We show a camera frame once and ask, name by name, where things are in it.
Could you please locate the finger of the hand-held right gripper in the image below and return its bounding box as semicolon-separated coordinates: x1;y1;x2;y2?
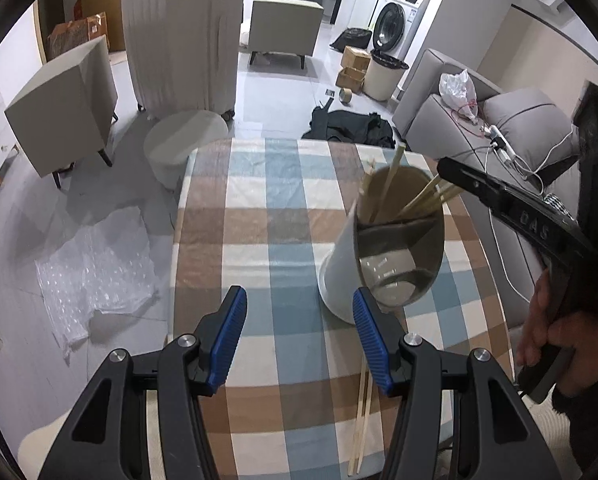
436;156;512;226

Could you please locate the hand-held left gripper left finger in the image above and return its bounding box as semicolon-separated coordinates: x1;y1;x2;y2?
39;285;250;480

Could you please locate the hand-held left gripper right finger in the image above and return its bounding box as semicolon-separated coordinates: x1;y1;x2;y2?
351;286;562;480

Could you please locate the bundle of wooden chopsticks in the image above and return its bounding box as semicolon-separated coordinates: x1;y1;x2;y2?
356;142;462;226

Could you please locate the white two-compartment utensil holder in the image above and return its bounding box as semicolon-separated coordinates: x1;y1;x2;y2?
318;166;446;325

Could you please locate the pale bamboo chopstick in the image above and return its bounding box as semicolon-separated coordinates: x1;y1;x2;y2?
348;355;367;476
356;380;372;475

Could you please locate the person's right forearm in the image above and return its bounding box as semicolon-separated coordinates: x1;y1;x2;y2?
551;375;598;476

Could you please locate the person's right hand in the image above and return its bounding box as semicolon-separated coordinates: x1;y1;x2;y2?
518;267;598;398

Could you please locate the white power strip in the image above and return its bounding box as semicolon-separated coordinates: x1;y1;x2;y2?
484;125;517;161

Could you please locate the grey sofa pillow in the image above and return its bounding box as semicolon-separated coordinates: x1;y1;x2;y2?
481;87;580;186

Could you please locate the grey sofa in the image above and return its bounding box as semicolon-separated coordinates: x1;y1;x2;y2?
391;47;598;331

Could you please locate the clear plastic bag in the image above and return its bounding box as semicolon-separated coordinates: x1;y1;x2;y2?
439;69;480;121

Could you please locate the blue brown checkered tablecloth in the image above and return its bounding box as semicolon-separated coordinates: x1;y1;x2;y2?
166;137;512;480

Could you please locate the black cloth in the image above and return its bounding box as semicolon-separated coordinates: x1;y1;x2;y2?
301;100;396;150

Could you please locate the beige bin with black liner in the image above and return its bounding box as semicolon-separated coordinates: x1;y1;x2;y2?
361;49;410;102

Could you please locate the clear bubble wrap sheet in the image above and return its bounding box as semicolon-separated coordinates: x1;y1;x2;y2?
35;207;160;358

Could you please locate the small cardboard box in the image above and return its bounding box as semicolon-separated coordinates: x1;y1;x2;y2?
341;46;372;68
335;66;367;92

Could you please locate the white washing machine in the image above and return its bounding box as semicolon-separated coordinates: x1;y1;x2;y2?
371;0;430;63

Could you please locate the black bag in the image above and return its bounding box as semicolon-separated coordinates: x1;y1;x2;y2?
329;27;375;53

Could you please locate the round beige stool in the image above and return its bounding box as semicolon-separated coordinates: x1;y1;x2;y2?
143;110;230;192

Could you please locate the white oil radiator heater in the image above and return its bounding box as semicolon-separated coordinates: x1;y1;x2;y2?
120;0;250;123

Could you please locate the brown cardboard box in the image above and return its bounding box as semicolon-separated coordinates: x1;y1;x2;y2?
46;12;111;59

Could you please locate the white cable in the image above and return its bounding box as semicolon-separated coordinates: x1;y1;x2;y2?
481;130;577;193

